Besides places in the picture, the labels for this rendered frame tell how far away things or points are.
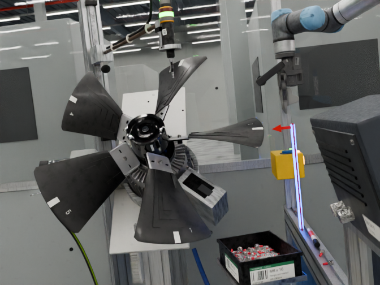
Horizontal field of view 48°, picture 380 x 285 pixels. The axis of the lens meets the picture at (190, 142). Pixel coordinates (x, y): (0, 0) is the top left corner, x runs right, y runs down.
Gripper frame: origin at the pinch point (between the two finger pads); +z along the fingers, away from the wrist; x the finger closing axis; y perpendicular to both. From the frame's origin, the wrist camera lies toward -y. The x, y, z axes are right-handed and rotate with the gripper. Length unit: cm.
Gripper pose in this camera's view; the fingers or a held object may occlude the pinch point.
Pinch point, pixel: (284, 110)
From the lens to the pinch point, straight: 157.3
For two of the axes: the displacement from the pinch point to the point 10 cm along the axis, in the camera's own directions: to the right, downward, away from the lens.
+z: 1.1, 9.9, 0.7
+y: 9.9, -1.0, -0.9
